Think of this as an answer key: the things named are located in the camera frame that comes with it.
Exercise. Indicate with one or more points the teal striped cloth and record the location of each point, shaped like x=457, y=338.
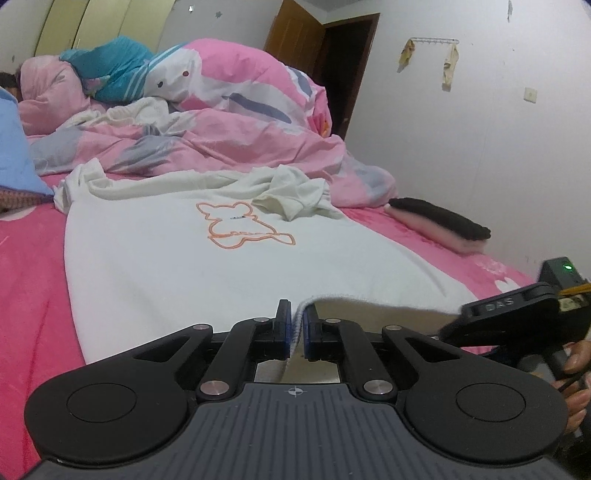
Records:
x=115, y=69

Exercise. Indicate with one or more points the pale pink folded garment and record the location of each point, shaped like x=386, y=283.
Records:
x=443, y=237

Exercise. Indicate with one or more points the pale yellow wardrobe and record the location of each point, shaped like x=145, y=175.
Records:
x=101, y=23

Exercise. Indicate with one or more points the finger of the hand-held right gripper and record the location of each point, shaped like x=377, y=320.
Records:
x=503, y=318

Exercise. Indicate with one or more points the pink printed quilt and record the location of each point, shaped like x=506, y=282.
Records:
x=258, y=138

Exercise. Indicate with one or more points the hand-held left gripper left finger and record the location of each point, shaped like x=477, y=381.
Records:
x=287, y=339

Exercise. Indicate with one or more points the wooden door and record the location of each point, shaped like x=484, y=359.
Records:
x=300, y=41

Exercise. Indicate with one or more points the cream knitted garment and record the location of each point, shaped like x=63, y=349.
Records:
x=138, y=110

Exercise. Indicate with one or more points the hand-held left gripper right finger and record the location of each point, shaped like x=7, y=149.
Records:
x=308, y=341

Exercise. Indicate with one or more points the white sweatshirt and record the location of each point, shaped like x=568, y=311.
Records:
x=184, y=277

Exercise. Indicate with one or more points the light blue folded cloth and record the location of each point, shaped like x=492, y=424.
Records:
x=16, y=147

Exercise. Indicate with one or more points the wall switch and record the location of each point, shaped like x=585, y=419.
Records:
x=530, y=95

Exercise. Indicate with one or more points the person's right hand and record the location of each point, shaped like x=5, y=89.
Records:
x=579, y=360

